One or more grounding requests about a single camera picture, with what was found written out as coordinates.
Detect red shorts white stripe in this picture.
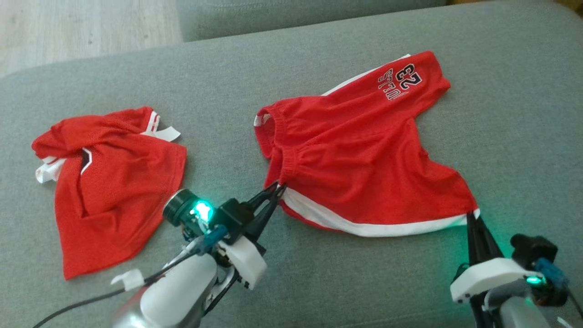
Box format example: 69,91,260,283
253,50,481,238

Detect white cable clip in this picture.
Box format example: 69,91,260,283
110,268,146,292

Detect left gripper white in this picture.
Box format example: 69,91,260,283
218,181,287,291

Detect large grey sofa seat cushion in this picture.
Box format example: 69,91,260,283
0,0,583,328

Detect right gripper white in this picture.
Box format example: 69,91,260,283
450,213,545,328

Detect red jersey shirt white sleeves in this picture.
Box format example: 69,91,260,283
31,106,188,280

